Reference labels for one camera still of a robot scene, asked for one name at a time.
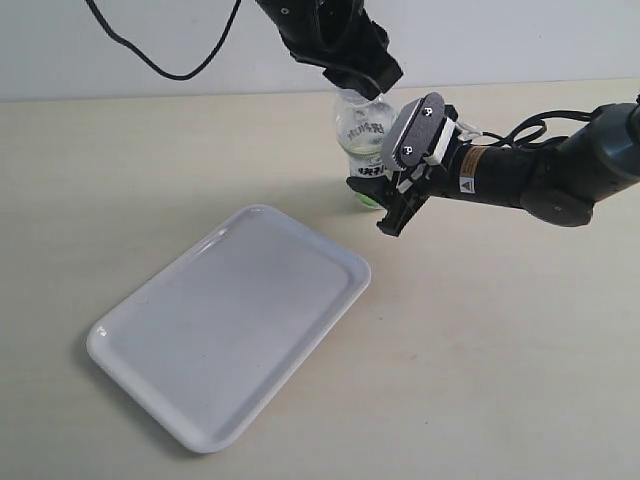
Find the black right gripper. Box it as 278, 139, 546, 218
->
346, 140, 465, 237

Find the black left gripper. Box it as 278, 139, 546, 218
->
258, 1, 404, 100

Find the clear plastic drink bottle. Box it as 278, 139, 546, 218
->
333, 89, 397, 179

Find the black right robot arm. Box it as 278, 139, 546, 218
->
347, 93, 639, 237

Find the white rectangular plastic tray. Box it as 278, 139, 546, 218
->
86, 205, 371, 454

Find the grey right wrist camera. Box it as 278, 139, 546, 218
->
381, 92, 456, 171

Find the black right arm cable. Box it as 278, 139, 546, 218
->
457, 89, 640, 151

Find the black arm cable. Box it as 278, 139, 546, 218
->
84, 0, 244, 81
457, 89, 640, 151

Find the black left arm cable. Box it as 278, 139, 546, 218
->
84, 0, 244, 81

